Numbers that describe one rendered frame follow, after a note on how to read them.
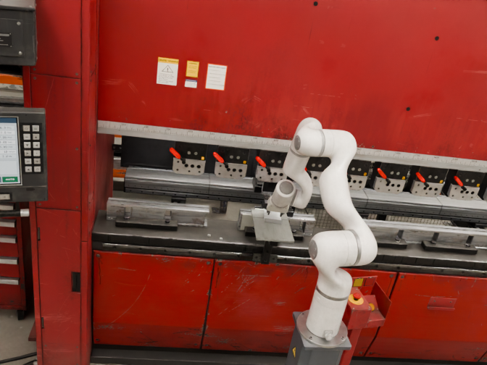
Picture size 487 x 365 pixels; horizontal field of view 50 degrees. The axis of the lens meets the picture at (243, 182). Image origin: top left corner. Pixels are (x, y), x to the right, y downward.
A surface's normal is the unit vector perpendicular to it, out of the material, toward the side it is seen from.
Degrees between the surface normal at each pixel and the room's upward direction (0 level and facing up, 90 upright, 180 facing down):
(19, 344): 0
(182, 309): 90
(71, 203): 90
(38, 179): 90
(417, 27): 90
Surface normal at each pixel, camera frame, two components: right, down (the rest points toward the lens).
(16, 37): 0.32, 0.49
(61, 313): 0.08, 0.48
